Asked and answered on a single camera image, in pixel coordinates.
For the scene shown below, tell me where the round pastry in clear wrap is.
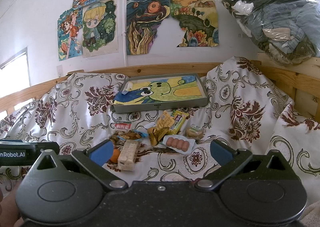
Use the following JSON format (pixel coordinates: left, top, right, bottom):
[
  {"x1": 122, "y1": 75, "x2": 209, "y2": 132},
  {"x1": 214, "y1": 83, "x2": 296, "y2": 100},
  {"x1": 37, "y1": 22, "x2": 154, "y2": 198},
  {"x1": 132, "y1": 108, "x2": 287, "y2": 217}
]
[{"x1": 184, "y1": 124, "x2": 205, "y2": 140}]

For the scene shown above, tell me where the floral white bed cover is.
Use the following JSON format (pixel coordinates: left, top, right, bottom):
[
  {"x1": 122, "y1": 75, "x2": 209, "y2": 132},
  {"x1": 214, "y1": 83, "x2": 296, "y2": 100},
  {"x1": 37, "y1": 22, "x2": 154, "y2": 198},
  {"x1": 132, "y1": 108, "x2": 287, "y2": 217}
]
[{"x1": 0, "y1": 55, "x2": 320, "y2": 227}]

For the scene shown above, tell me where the orange hair girl poster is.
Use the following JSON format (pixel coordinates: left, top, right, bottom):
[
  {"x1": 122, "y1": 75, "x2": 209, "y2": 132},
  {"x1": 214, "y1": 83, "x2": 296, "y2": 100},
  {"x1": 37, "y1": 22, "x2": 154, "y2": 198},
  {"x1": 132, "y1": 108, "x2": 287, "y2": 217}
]
[{"x1": 57, "y1": 8, "x2": 82, "y2": 61}]

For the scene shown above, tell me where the gold foil snack pouch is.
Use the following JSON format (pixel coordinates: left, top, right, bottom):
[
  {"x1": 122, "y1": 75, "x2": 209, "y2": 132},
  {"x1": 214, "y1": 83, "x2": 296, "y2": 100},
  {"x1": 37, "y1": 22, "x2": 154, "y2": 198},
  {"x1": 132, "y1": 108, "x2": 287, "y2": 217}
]
[{"x1": 147, "y1": 111, "x2": 174, "y2": 146}]

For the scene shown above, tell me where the grey tray with painting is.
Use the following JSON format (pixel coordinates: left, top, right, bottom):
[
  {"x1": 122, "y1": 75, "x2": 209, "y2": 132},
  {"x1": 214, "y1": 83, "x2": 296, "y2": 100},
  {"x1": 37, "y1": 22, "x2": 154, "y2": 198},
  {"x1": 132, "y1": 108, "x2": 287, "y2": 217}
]
[{"x1": 113, "y1": 74, "x2": 208, "y2": 113}]

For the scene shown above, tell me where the swirl sea painting poster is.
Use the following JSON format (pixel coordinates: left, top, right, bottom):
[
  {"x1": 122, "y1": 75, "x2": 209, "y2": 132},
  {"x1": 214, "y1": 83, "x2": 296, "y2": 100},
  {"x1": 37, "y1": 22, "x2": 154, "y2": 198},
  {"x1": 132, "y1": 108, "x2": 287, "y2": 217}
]
[{"x1": 126, "y1": 0, "x2": 170, "y2": 55}]

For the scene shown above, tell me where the person left hand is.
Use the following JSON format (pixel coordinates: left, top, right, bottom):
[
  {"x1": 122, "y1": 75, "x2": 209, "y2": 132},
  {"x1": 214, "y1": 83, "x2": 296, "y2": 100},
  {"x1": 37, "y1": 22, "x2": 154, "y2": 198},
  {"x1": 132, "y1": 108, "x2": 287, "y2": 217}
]
[{"x1": 1, "y1": 183, "x2": 23, "y2": 227}]

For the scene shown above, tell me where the clear bag of clothes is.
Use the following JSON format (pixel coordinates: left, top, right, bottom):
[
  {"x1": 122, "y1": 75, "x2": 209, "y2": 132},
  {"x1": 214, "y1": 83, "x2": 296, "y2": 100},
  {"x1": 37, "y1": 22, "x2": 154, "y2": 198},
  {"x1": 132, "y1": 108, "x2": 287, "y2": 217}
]
[{"x1": 221, "y1": 0, "x2": 319, "y2": 66}]

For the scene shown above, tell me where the blond boy painting poster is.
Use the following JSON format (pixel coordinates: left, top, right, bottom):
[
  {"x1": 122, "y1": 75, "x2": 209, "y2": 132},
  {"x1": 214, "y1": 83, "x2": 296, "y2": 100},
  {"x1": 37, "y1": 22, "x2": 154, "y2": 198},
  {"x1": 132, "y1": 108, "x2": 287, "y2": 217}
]
[{"x1": 82, "y1": 0, "x2": 118, "y2": 58}]

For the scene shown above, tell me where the yellow green snack packet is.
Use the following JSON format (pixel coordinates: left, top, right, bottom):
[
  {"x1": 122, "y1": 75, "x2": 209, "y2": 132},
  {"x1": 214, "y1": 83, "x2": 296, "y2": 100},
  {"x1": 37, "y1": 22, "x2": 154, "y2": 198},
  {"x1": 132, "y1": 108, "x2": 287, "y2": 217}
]
[{"x1": 167, "y1": 110, "x2": 189, "y2": 135}]

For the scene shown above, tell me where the red label braised egg pack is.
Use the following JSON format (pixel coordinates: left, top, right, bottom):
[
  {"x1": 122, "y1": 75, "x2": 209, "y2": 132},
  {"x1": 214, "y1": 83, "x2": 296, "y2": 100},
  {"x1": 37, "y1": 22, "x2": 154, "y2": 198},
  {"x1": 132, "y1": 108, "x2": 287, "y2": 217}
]
[{"x1": 114, "y1": 121, "x2": 132, "y2": 131}]

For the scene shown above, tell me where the white rice cracker bar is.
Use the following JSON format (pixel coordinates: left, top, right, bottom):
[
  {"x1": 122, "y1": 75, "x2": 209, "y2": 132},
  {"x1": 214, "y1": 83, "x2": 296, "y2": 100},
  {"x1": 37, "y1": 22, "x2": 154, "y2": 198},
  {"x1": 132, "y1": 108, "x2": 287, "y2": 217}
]
[{"x1": 118, "y1": 140, "x2": 140, "y2": 171}]

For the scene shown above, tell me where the landscape flowers painting poster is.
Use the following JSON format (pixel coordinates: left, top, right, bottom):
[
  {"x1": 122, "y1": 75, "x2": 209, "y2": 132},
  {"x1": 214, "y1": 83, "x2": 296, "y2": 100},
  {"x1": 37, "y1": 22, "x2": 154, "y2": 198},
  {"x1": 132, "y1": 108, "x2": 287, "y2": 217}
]
[{"x1": 170, "y1": 0, "x2": 219, "y2": 47}]

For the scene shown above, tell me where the blue rimmed fried snack bag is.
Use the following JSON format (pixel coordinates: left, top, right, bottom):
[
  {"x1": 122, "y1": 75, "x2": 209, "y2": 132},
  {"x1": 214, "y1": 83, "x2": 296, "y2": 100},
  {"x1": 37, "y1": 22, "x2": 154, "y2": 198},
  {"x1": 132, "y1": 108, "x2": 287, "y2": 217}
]
[{"x1": 110, "y1": 130, "x2": 148, "y2": 144}]

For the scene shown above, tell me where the wooden bed frame rail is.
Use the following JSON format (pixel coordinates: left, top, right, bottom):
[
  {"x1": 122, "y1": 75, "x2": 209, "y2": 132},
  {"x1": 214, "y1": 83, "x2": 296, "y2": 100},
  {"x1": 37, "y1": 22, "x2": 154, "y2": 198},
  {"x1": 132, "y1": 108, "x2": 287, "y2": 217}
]
[{"x1": 1, "y1": 58, "x2": 319, "y2": 122}]

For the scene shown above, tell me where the window frame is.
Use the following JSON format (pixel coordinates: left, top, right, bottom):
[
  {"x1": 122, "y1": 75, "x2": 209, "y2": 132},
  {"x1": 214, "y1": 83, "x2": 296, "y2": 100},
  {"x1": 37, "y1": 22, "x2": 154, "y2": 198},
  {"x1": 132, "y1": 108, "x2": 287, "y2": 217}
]
[{"x1": 0, "y1": 47, "x2": 30, "y2": 97}]

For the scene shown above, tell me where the sausage pack blue white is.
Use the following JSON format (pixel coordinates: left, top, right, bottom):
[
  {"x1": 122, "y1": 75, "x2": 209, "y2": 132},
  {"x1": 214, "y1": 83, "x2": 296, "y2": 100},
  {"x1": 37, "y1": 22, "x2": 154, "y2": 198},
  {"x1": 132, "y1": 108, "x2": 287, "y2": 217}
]
[{"x1": 162, "y1": 135, "x2": 195, "y2": 154}]

